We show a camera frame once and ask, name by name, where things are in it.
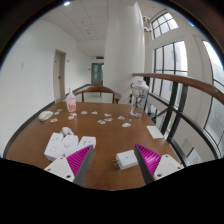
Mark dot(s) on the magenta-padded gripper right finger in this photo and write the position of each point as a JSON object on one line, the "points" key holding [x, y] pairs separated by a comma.
{"points": [[166, 165]]}

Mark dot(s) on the wooden handrail with black posts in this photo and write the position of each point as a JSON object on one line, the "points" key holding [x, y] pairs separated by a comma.
{"points": [[181, 100]]}

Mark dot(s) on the glass double door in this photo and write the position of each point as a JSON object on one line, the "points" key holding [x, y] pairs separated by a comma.
{"points": [[97, 73]]}

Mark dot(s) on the round ceiling light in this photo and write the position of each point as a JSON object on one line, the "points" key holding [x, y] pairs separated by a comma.
{"points": [[67, 3]]}

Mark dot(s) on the beige side door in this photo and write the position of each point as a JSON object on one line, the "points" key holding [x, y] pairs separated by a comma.
{"points": [[59, 76]]}

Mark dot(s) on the white bottle with orange label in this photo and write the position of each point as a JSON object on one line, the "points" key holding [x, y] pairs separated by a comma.
{"points": [[71, 102]]}

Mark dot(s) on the brown wooden chair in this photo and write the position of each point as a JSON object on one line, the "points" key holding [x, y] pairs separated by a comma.
{"points": [[98, 90]]}

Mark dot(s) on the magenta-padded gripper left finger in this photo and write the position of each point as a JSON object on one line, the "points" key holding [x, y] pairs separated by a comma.
{"points": [[60, 166]]}

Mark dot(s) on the white computer mouse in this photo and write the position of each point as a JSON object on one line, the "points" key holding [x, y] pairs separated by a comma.
{"points": [[45, 115]]}

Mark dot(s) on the white paper card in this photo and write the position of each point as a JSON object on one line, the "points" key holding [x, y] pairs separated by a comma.
{"points": [[155, 131]]}

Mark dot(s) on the clear plastic drink bottle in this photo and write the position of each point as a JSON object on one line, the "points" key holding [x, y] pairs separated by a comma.
{"points": [[139, 98]]}

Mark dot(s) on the white charger block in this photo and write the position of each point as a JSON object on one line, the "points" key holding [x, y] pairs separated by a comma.
{"points": [[128, 159]]}

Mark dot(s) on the small flat printed sticker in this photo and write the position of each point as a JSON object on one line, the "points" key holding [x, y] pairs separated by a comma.
{"points": [[54, 120], [59, 110], [94, 112], [73, 114], [108, 119], [71, 117], [101, 122], [84, 112], [56, 113], [107, 115], [121, 117], [126, 125]]}

